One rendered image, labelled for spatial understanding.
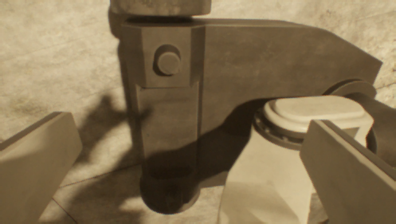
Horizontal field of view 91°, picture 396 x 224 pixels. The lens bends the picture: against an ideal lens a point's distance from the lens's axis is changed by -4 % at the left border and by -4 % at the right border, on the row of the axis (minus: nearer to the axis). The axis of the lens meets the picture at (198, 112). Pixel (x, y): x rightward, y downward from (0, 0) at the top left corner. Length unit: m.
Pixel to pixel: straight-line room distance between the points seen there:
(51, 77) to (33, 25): 0.13
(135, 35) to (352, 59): 0.50
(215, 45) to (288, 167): 0.26
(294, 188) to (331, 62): 0.36
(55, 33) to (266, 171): 0.56
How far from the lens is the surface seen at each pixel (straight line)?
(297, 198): 0.31
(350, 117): 0.46
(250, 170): 0.32
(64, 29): 0.61
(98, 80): 0.63
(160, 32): 0.36
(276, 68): 0.50
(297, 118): 0.39
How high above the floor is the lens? 0.57
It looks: 58 degrees down
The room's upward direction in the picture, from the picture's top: 158 degrees clockwise
